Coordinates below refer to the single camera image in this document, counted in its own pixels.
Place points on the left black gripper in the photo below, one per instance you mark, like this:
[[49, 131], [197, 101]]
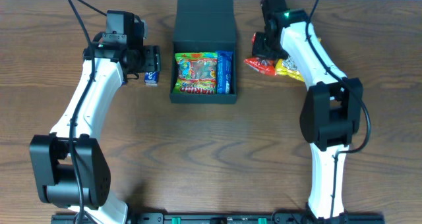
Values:
[[153, 58]]

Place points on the blue Eclipse mint box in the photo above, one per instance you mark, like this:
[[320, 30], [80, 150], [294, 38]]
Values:
[[151, 78]]

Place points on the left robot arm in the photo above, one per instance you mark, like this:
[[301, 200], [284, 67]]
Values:
[[69, 167]]

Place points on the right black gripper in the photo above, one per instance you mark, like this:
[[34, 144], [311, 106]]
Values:
[[260, 47]]

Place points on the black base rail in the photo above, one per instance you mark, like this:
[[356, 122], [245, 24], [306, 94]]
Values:
[[277, 218]]

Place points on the red Hacks candy bag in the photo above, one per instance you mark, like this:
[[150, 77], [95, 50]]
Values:
[[256, 62]]

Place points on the green Haribo gummy bag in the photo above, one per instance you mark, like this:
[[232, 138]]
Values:
[[196, 73]]

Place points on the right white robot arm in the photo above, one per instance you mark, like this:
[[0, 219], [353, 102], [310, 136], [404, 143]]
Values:
[[332, 109]]

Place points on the yellow Hacks candy bag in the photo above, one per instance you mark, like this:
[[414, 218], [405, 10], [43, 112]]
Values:
[[285, 66]]

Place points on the dark green open box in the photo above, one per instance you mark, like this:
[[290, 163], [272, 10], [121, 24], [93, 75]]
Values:
[[206, 26]]

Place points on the blue Oreo cookie pack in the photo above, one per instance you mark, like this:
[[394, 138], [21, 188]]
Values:
[[224, 70]]

